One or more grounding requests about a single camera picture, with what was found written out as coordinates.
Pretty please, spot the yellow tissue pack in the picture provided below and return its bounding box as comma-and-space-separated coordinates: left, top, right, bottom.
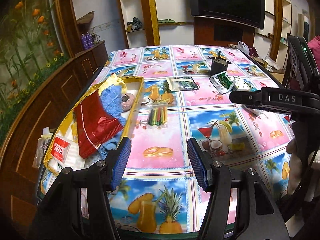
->
71, 126, 78, 143

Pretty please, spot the white flat packet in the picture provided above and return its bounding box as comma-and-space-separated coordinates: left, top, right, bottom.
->
242, 105, 268, 119

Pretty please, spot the black flat television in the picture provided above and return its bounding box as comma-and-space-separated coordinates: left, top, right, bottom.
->
190, 0, 265, 30

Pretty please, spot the yellow gold tray box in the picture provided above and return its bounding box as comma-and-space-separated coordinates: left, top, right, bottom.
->
43, 76, 144, 175

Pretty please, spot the bag of coloured sticks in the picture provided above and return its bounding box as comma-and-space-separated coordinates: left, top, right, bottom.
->
146, 106, 168, 129

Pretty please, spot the blue towel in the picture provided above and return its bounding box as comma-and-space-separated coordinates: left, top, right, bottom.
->
98, 85, 126, 159

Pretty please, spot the purple bottles pair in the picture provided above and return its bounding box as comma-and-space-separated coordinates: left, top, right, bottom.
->
81, 32, 94, 50

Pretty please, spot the white gloved right hand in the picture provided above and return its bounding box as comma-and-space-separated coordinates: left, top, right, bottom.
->
285, 138, 320, 203

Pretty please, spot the white lemon print packet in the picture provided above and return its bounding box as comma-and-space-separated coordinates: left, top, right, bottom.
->
230, 76, 257, 92

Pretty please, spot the white red wet wipe pack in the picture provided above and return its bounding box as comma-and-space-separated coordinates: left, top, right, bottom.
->
48, 135, 85, 173

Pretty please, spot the white plastic bag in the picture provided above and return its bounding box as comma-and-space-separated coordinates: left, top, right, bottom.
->
236, 41, 250, 56

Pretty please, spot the landscape print sachet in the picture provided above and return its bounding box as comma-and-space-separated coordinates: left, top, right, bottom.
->
166, 76, 199, 92

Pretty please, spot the colourful patterned tablecloth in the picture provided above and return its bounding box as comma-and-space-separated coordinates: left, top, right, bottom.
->
96, 45, 293, 239

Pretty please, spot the red foil packet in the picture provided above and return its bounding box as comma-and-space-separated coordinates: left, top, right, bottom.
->
73, 90, 123, 159

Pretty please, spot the green white granule sachet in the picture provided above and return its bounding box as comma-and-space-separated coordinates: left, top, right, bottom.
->
209, 72, 235, 95

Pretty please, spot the yellow towel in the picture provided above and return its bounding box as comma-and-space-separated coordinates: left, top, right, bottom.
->
98, 74, 127, 95

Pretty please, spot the wooden sideboard cabinet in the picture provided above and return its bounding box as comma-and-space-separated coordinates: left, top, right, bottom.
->
1, 41, 108, 236

